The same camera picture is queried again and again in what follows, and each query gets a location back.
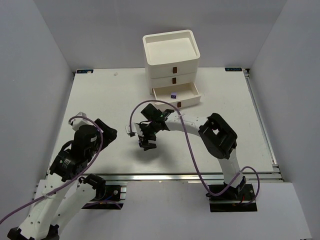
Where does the blue label sticker left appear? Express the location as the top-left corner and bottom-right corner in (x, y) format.
(75, 69), (94, 74)

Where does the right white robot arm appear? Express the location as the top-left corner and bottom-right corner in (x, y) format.
(131, 103), (246, 194)

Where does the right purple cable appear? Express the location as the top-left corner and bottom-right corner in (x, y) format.
(127, 99), (261, 206)

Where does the blue label sticker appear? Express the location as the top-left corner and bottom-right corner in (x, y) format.
(75, 69), (94, 74)
(224, 67), (243, 72)

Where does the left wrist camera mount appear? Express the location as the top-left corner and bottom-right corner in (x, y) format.
(68, 117), (88, 131)

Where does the aluminium rail frame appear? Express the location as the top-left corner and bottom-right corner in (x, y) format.
(23, 67), (285, 240)

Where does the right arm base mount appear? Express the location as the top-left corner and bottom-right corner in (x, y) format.
(206, 176), (258, 213)

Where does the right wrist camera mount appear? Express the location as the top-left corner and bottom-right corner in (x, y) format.
(125, 123), (141, 137)

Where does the white bottom drawer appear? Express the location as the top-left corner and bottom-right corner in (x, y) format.
(152, 82), (202, 108)

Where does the blue label sticker right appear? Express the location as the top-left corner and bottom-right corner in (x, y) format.
(224, 67), (243, 72)

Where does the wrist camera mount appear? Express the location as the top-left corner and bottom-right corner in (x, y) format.
(125, 123), (141, 137)
(68, 117), (88, 131)

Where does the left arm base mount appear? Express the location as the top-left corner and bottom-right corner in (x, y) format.
(78, 174), (127, 210)

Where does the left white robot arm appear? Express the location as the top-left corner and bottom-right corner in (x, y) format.
(7, 116), (118, 240)

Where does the white three-drawer cabinet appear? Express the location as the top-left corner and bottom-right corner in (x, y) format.
(142, 29), (201, 94)

